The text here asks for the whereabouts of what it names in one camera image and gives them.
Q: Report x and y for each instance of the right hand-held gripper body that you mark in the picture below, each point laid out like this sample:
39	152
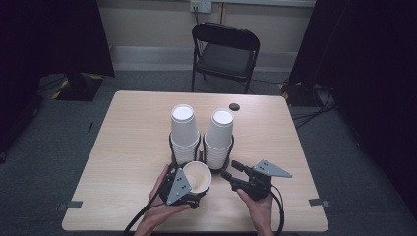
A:
259	187

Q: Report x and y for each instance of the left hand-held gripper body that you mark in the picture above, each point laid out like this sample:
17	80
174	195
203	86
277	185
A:
178	188

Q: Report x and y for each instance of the single white paper cup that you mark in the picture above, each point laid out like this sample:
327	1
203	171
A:
200	177

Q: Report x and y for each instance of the stack of white paper cups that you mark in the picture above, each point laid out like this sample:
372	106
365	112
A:
219	134
183	131

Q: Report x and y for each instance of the black double cup holder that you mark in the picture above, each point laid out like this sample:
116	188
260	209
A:
200	147

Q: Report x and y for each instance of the person's right hand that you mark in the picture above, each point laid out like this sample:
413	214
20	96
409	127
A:
262	216

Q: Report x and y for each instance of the person's left hand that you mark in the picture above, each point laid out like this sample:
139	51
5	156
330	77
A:
157	214

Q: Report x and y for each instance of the black round table grommet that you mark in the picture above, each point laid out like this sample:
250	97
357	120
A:
234	106

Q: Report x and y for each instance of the grey tape strip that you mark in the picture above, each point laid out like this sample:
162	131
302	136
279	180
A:
70	205
318	202

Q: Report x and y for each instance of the black stand base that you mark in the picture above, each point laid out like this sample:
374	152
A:
78	87
300	95

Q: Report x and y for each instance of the black folding chair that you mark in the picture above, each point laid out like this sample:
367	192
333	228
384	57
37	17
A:
226	60

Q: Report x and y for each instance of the black curtain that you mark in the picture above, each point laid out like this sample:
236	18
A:
370	82
49	49

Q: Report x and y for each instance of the white wall socket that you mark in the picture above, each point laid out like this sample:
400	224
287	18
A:
200	6

